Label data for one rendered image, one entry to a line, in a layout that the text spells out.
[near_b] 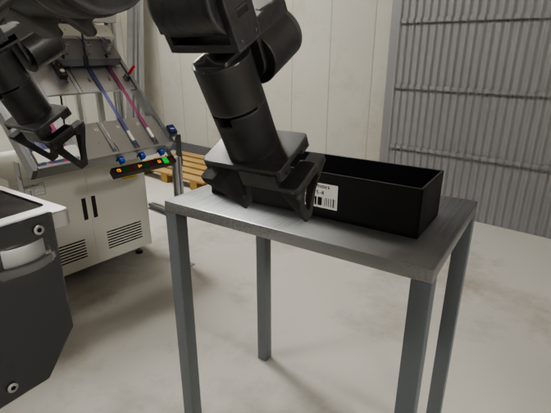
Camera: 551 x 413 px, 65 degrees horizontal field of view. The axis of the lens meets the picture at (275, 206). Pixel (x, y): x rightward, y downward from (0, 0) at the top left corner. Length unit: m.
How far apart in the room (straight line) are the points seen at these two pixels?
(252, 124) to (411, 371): 0.68
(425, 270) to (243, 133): 0.52
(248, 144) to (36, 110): 0.42
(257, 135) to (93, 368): 1.60
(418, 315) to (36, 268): 0.68
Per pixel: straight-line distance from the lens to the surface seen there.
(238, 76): 0.40
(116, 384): 1.83
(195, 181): 3.81
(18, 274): 0.42
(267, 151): 0.44
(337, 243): 0.90
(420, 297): 0.87
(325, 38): 3.85
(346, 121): 3.76
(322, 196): 1.01
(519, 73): 3.21
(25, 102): 0.77
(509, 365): 2.04
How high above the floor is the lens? 1.18
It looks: 20 degrees down
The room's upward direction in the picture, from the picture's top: straight up
